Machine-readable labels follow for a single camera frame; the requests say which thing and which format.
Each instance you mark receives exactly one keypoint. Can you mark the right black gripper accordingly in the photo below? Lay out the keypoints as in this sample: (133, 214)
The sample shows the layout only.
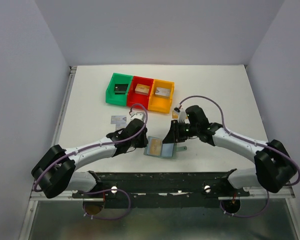
(174, 135)

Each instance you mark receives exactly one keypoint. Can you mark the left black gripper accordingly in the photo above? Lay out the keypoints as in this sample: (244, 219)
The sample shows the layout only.
(144, 142)

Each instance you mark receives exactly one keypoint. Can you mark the gold credit card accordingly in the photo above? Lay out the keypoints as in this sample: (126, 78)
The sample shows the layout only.
(154, 147)
(175, 115)

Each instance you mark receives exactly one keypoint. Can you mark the green leather card holder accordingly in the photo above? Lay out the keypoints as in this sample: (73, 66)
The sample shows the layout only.
(169, 151)

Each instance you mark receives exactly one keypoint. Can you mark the silver credit card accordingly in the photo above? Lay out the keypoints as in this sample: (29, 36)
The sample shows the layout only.
(118, 119)
(120, 126)

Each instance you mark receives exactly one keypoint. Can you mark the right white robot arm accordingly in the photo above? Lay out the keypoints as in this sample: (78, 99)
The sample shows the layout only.
(272, 169)

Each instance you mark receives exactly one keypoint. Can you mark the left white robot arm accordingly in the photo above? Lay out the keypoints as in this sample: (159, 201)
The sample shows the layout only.
(54, 173)

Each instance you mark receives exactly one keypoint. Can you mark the silver card stack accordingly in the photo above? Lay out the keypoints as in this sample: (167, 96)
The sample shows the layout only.
(162, 92)

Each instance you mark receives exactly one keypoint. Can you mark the copper card stack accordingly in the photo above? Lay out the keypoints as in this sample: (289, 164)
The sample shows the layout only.
(142, 89)

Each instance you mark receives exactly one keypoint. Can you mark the black card stack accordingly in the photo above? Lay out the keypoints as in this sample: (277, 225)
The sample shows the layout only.
(120, 89)

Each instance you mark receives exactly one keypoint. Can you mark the yellow plastic bin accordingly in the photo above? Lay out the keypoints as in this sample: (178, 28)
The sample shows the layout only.
(159, 103)

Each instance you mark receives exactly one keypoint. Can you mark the red plastic bin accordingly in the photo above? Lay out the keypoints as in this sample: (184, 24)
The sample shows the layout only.
(133, 98)

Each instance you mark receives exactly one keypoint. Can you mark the green plastic bin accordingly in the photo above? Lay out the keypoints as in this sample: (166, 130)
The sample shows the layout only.
(110, 97)

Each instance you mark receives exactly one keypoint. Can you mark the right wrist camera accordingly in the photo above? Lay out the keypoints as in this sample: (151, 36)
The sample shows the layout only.
(182, 113)

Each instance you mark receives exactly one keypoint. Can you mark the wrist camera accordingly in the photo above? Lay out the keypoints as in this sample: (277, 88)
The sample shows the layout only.
(182, 113)
(138, 116)

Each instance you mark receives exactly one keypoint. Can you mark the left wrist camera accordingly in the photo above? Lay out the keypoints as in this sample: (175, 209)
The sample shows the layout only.
(138, 116)

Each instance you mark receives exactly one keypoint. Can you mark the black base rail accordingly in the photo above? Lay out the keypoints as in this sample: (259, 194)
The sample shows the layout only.
(163, 189)

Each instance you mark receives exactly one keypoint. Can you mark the aluminium frame rail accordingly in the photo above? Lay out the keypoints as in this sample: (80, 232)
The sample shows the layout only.
(32, 204)

